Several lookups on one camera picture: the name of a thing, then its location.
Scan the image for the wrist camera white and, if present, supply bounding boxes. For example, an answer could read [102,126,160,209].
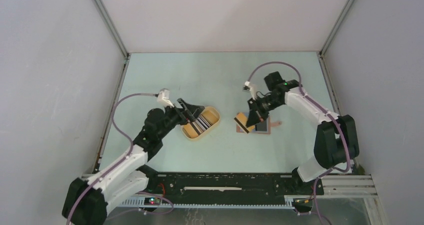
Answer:
[156,88,175,108]
[242,81,258,100]

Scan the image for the brown leather card holder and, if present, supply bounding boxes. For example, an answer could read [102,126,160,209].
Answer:
[234,112,282,135]

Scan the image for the right controller board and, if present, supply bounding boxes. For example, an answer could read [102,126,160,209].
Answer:
[293,198,314,207]

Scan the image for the oval wooden tray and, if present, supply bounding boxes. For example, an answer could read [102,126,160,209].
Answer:
[181,106,221,141]

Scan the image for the white cable duct strip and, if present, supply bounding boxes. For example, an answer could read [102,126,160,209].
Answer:
[117,196,294,209]

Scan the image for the controller board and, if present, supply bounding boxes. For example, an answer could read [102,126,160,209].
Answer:
[143,197,162,206]
[293,198,314,207]

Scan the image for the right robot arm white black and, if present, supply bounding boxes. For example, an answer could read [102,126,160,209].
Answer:
[243,71,360,194]

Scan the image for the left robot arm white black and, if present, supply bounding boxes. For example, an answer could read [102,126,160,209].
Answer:
[62,98,205,225]

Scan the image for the left controller board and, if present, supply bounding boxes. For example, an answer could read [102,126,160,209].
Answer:
[143,197,162,206]

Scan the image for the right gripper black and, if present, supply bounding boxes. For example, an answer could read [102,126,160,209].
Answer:
[246,94,283,128]

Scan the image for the striped cards in tray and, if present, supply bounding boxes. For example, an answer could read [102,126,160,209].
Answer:
[190,115,213,135]

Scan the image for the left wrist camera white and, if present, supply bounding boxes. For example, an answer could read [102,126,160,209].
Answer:
[156,88,175,108]

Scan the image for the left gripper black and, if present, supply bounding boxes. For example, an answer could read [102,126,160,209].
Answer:
[158,98,205,140]

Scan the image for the gold credit card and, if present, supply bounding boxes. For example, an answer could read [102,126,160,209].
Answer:
[234,112,255,134]

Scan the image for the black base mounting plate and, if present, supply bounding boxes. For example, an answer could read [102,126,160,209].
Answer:
[146,172,324,205]

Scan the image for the black card in holder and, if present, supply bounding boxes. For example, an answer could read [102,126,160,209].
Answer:
[254,120,268,133]

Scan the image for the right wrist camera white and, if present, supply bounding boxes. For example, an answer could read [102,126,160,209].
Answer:
[242,81,258,100]

